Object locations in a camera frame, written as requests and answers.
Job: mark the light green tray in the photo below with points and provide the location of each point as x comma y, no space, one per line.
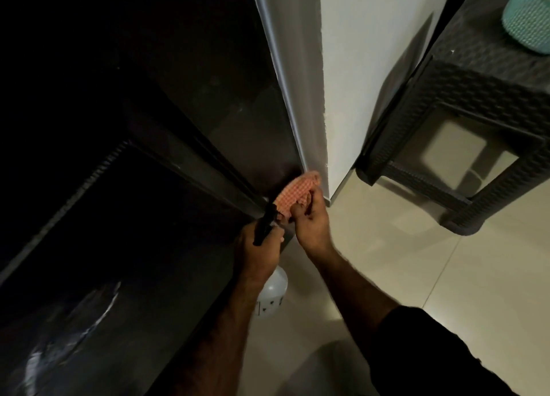
530,17

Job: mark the orange checked cloth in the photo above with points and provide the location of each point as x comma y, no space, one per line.
292,193

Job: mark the grey trousers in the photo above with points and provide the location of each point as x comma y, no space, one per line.
335,374

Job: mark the person's right hand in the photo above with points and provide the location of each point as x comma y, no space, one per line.
313,228

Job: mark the person's left hand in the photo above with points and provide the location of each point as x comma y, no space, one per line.
258,254

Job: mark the black wooden door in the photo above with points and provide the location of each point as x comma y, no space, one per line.
129,107

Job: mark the dark plastic stool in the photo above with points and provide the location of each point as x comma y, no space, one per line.
468,77

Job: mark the black right sleeve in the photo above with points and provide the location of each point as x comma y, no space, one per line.
438,357

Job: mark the white spray bottle black trigger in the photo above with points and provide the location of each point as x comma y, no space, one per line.
273,292

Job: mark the person's left forearm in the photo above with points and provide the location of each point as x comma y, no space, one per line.
219,344

